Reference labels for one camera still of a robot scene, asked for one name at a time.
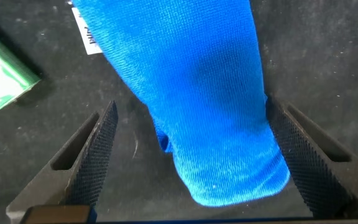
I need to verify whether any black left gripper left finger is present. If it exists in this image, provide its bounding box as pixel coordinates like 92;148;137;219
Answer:
6;100;119;224

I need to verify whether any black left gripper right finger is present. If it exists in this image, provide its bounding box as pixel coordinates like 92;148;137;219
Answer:
265;95;358;218

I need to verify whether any blue microfibre towel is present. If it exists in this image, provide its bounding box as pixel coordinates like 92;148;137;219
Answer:
71;0;291;208

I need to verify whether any black table cloth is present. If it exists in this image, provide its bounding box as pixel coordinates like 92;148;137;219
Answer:
0;0;358;224

